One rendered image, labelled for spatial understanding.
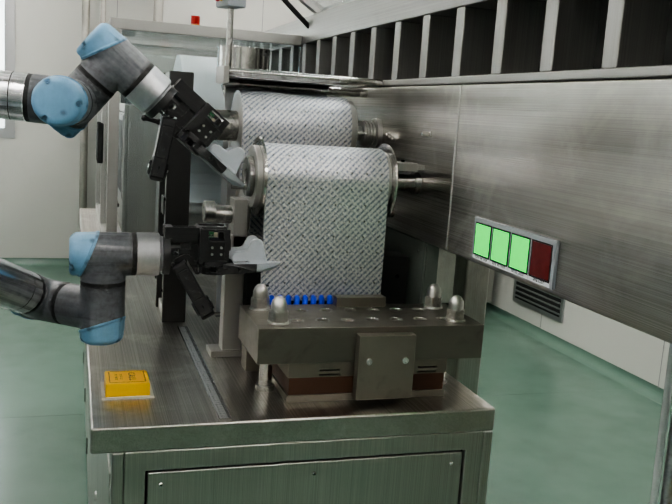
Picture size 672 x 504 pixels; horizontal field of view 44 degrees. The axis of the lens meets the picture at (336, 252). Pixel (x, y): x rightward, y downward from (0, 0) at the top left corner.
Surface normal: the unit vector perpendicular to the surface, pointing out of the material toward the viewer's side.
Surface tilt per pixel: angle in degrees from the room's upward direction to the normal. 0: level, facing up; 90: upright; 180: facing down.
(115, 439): 90
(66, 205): 90
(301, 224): 90
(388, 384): 90
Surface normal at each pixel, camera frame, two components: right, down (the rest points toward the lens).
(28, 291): 0.91, 0.20
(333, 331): 0.30, 0.18
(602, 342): -0.95, -0.01
